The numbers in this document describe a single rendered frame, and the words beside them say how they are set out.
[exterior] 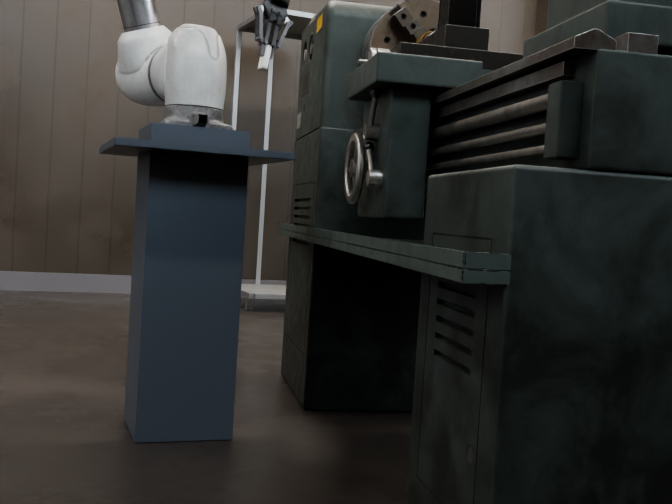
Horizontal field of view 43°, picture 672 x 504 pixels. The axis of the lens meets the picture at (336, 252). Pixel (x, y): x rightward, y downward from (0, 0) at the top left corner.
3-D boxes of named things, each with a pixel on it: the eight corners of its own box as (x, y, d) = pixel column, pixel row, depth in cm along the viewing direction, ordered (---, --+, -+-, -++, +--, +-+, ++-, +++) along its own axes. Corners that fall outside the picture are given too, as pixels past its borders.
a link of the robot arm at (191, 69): (186, 103, 215) (191, 15, 215) (146, 106, 228) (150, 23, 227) (237, 111, 227) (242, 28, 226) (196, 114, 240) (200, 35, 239)
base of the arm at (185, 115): (165, 123, 212) (167, 100, 212) (153, 129, 233) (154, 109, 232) (238, 130, 218) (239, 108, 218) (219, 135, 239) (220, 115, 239)
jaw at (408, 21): (407, 51, 249) (383, 16, 247) (420, 41, 250) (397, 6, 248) (417, 44, 238) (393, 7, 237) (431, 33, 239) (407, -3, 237)
